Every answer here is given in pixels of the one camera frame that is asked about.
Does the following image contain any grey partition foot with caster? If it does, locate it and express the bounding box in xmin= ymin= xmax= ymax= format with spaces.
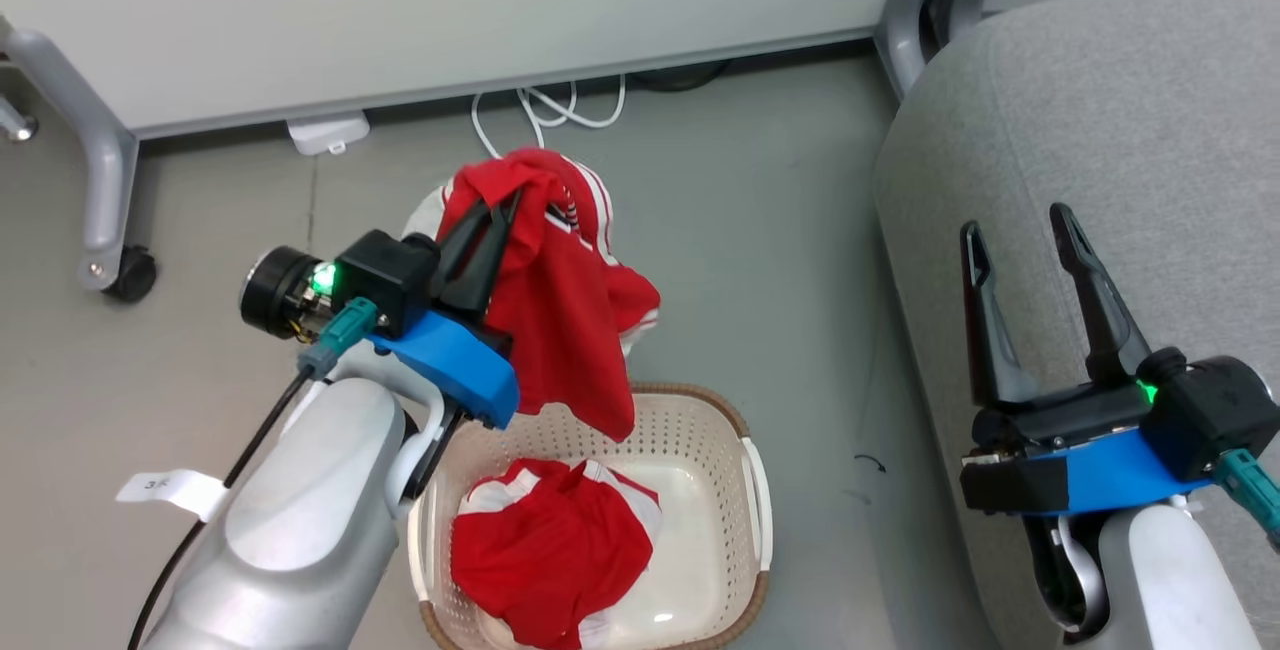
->
xmin=0 ymin=18 xmax=141 ymax=293

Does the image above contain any grey fabric sofa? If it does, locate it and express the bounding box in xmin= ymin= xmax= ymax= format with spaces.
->
xmin=873 ymin=0 xmax=1280 ymax=650

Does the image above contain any black cable under partition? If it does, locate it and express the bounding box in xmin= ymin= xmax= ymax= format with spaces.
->
xmin=628 ymin=60 xmax=733 ymax=94

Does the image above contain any white paper cable tag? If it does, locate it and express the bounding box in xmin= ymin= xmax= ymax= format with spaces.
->
xmin=115 ymin=470 xmax=229 ymax=523

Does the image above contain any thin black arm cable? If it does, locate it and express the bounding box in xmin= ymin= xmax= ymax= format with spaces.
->
xmin=128 ymin=370 xmax=313 ymax=650

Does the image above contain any black caster wheel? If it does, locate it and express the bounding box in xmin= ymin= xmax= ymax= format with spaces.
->
xmin=103 ymin=245 xmax=159 ymax=304

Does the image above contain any teal cable connector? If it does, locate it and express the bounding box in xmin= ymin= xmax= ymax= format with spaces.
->
xmin=298 ymin=297 xmax=381 ymax=378
xmin=1215 ymin=450 xmax=1280 ymax=543

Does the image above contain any red and white garment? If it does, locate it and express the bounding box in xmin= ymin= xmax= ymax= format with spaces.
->
xmin=450 ymin=458 xmax=663 ymax=650

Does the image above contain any grey metal table leg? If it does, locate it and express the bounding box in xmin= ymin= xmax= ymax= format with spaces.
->
xmin=0 ymin=95 xmax=39 ymax=144

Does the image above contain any cream perforated laundry basket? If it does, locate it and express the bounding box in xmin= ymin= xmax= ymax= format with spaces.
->
xmin=405 ymin=382 xmax=773 ymax=650

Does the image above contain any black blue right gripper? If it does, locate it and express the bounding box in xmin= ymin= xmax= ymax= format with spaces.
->
xmin=958 ymin=202 xmax=1279 ymax=518

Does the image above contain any red jersey with white stripes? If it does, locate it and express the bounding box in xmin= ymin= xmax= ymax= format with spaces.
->
xmin=403 ymin=148 xmax=663 ymax=443

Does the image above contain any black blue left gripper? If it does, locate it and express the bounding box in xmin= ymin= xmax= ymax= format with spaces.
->
xmin=240 ymin=190 xmax=524 ymax=431

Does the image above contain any small white plastic box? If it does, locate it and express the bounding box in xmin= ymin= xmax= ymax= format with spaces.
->
xmin=286 ymin=112 xmax=371 ymax=157

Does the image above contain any white looped floor cable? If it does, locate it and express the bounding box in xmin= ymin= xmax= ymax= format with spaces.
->
xmin=470 ymin=75 xmax=628 ymax=161

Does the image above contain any wide white partition panel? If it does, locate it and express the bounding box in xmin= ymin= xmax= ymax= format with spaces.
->
xmin=0 ymin=0 xmax=909 ymax=141

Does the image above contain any teal left cable connector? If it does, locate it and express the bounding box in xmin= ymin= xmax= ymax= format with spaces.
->
xmin=298 ymin=297 xmax=381 ymax=378

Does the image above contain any teal right cable connector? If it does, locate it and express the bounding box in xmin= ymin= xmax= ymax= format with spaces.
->
xmin=1215 ymin=450 xmax=1280 ymax=543

